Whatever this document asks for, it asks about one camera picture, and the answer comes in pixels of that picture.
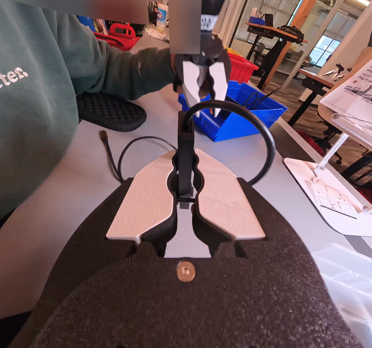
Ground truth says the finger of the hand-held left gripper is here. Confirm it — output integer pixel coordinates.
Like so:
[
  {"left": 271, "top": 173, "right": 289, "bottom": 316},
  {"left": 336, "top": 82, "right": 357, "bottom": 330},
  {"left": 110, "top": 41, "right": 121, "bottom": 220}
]
[
  {"left": 182, "top": 61, "right": 202, "bottom": 119},
  {"left": 208, "top": 61, "right": 229, "bottom": 119}
]

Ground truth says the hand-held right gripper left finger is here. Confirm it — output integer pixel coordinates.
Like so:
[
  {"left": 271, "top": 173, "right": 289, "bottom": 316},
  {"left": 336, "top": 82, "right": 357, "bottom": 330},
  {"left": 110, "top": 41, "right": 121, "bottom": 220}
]
[{"left": 105, "top": 149, "right": 178, "bottom": 243}]

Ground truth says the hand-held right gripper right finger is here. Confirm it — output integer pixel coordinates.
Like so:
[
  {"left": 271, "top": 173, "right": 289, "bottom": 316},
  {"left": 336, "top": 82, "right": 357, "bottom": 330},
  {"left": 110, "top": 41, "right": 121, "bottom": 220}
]
[{"left": 192, "top": 148, "right": 267, "bottom": 241}]

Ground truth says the blue plastic bin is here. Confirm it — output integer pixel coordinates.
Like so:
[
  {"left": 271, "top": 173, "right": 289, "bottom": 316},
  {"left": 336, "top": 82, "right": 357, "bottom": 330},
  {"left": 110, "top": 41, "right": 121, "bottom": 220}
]
[{"left": 177, "top": 80, "right": 289, "bottom": 142}]

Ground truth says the black usb hub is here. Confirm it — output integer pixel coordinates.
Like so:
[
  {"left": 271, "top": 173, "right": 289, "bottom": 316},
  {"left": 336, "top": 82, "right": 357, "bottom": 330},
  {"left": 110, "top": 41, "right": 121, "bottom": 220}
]
[{"left": 177, "top": 111, "right": 195, "bottom": 201}]

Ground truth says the thick black hub cable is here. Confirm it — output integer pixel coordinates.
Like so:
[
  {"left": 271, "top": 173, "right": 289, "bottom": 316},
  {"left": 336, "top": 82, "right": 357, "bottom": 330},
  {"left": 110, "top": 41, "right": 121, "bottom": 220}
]
[{"left": 184, "top": 100, "right": 276, "bottom": 186}]

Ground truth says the clear plastic bin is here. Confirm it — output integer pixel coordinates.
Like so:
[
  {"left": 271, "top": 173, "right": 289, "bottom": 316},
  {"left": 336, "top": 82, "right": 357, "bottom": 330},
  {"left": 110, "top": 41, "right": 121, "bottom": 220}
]
[{"left": 312, "top": 243, "right": 372, "bottom": 334}]

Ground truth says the person's left forearm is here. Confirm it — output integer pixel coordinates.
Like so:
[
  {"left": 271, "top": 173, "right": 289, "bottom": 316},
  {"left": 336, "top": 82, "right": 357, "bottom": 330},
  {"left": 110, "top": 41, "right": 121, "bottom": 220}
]
[{"left": 71, "top": 34, "right": 176, "bottom": 101}]

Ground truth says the red plastic bin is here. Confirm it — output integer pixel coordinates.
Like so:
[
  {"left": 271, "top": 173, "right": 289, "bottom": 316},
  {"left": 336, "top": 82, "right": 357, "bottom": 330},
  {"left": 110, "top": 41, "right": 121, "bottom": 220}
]
[{"left": 225, "top": 53, "right": 259, "bottom": 84}]

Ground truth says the wooden standing desk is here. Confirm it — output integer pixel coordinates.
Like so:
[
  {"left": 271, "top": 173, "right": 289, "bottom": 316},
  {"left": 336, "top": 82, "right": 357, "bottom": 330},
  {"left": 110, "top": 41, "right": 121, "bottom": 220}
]
[{"left": 245, "top": 21, "right": 309, "bottom": 92}]

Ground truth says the white wipes canister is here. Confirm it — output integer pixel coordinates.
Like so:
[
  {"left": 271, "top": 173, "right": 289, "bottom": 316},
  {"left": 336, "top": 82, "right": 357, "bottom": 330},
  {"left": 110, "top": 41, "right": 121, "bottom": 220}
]
[{"left": 157, "top": 3, "right": 170, "bottom": 28}]

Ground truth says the white document stand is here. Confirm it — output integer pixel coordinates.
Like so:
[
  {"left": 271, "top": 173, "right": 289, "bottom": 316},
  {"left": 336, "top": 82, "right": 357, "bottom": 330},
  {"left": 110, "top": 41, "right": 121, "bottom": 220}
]
[{"left": 283, "top": 48, "right": 372, "bottom": 236}]

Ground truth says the black mesh armrest pad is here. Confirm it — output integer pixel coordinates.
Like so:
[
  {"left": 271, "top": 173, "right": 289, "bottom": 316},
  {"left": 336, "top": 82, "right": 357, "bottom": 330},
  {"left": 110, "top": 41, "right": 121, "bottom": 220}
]
[{"left": 76, "top": 92, "right": 147, "bottom": 132}]

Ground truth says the printed instruction sheet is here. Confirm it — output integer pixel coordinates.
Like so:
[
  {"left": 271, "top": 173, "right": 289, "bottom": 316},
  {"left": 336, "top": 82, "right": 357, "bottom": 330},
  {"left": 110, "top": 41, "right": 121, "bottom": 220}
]
[{"left": 320, "top": 60, "right": 372, "bottom": 113}]

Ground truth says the red handled basket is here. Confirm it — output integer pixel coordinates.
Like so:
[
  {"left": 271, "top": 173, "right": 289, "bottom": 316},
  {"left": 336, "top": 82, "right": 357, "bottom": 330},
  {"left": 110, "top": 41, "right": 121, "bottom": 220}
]
[{"left": 94, "top": 22, "right": 141, "bottom": 51}]

